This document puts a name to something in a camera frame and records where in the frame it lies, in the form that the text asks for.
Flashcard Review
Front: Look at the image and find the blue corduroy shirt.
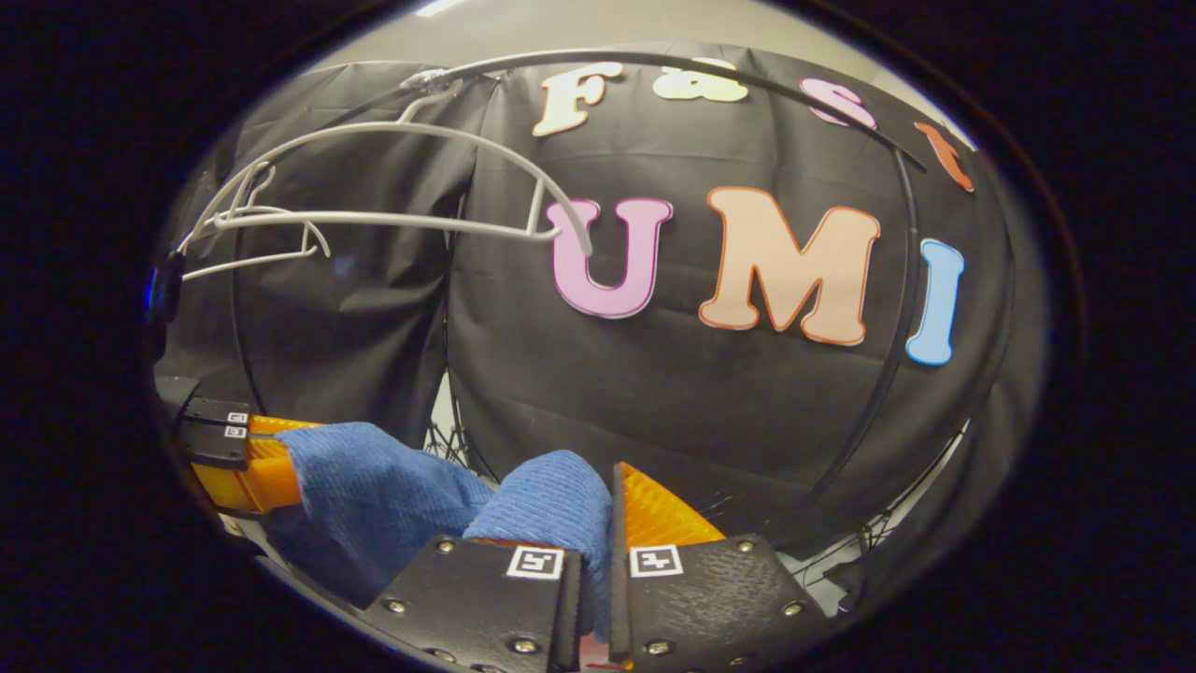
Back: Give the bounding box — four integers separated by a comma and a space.
266, 421, 616, 646

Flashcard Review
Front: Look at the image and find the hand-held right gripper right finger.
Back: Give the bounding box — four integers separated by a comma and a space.
609, 461, 833, 669

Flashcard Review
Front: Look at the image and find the empty white clothes hanger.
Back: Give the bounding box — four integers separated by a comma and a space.
178, 161, 333, 283

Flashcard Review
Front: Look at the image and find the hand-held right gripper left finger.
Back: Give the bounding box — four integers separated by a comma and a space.
360, 533, 582, 673

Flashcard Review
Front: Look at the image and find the black garment rack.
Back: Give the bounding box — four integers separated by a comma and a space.
229, 49, 928, 562

